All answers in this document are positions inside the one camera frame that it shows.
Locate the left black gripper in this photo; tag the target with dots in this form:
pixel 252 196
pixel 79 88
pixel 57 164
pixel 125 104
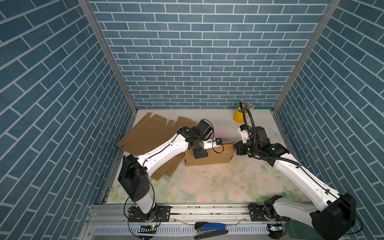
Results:
pixel 200 154

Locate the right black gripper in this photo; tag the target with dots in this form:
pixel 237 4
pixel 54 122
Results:
pixel 238 148

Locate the cardboard box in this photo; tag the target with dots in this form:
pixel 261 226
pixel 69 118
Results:
pixel 212 158

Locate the cardboard sheet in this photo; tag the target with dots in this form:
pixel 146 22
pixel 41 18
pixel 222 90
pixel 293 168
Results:
pixel 150 132

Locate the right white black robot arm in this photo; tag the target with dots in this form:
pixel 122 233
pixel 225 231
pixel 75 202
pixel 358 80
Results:
pixel 331 214

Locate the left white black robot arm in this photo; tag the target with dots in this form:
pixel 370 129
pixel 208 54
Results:
pixel 135 173

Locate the green box at front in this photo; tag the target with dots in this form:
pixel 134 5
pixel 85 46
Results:
pixel 301 231

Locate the yellow pen cup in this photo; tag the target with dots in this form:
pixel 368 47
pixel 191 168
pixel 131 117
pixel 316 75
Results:
pixel 239 114

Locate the pens in cup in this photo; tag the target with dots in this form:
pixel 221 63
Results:
pixel 247 106

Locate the blue black stapler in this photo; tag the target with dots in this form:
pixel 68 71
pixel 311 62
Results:
pixel 208 230

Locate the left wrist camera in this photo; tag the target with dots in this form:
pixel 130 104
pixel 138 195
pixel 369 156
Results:
pixel 212 143

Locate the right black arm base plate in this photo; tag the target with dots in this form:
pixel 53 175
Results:
pixel 260 213

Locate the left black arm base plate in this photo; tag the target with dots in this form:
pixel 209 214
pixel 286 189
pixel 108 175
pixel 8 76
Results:
pixel 158 213

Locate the aluminium front rail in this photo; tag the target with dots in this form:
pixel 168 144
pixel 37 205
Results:
pixel 111 222

